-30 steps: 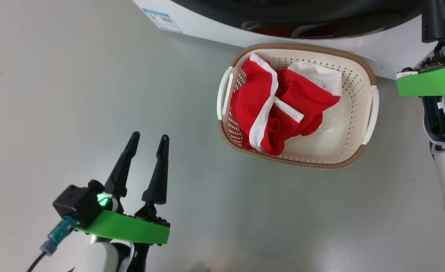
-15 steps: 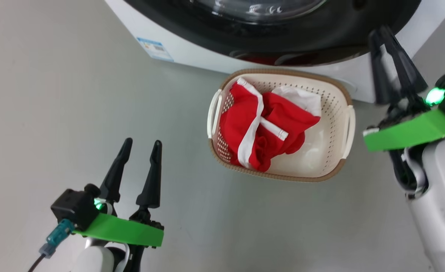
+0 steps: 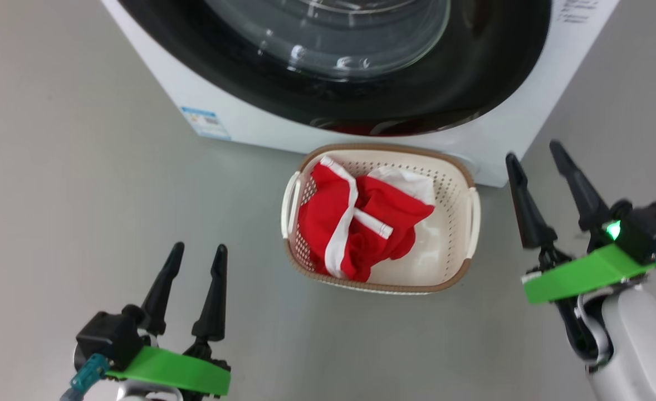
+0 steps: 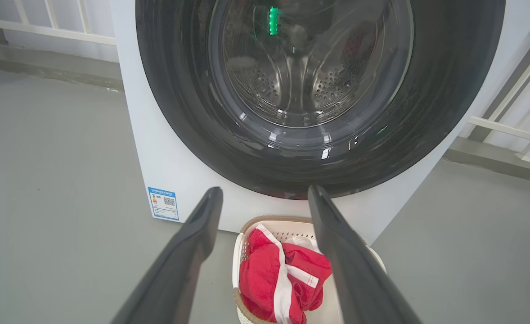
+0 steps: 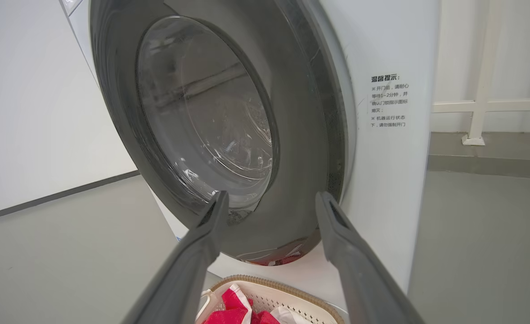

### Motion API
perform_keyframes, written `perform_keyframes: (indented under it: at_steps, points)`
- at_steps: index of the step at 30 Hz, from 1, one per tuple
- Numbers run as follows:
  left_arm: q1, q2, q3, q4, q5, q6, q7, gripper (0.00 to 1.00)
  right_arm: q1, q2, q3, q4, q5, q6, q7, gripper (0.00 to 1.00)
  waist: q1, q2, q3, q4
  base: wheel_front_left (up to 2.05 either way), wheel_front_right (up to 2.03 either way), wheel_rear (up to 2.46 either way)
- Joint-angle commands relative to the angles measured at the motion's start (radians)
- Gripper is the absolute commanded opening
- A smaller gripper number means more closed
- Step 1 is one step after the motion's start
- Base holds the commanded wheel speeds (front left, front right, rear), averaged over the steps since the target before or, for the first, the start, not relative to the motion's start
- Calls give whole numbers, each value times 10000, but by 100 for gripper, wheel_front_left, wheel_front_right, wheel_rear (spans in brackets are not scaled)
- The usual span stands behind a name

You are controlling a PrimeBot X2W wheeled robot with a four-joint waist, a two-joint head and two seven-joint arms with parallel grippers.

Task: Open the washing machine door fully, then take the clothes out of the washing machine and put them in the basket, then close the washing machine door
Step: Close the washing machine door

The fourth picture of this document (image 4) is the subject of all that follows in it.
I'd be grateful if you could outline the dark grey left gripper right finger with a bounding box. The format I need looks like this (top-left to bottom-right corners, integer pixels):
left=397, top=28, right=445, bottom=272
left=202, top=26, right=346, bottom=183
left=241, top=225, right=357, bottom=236
left=308, top=184, right=423, bottom=324

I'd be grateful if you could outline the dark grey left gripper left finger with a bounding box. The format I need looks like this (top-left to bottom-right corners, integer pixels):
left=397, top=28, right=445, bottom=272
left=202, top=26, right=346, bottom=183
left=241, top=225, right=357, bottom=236
left=111, top=187, right=224, bottom=324

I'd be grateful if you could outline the red and white garment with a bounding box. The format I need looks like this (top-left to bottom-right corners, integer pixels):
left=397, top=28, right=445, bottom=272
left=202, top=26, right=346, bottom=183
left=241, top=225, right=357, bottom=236
left=239, top=224, right=333, bottom=324

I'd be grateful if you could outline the cream perforated laundry basket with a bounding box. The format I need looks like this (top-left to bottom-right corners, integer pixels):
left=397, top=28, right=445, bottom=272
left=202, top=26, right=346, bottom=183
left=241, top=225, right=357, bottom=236
left=232, top=216, right=388, bottom=324

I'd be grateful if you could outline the white metal railing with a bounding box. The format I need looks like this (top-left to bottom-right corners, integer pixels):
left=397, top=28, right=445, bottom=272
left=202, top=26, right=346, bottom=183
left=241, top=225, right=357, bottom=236
left=0, top=0, right=117, bottom=50
left=467, top=18, right=530, bottom=162

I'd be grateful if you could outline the blue energy label sticker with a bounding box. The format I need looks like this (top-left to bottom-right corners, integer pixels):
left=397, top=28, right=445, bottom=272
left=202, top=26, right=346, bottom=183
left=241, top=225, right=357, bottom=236
left=147, top=186, right=180, bottom=222

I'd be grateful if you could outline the perforated steel washer drum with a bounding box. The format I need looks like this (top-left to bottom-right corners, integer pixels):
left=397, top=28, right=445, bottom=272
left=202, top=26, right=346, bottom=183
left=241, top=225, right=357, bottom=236
left=222, top=0, right=385, bottom=129

